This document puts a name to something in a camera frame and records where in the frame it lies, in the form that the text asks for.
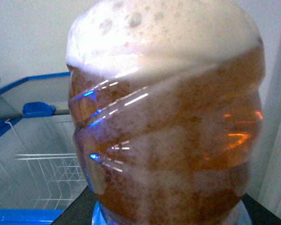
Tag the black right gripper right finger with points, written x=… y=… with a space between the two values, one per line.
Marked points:
x=259 y=214

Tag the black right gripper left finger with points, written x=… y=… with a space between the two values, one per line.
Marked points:
x=80 y=210

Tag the amber drink plastic bottle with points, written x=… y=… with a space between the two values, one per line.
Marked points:
x=164 y=96

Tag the white blue chest freezer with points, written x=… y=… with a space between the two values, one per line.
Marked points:
x=15 y=206

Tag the glass sliding lid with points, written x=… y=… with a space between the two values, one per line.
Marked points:
x=51 y=89

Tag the white wire basket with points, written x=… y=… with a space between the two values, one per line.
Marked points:
x=46 y=162

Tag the blue lid handle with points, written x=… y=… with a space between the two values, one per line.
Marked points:
x=37 y=109

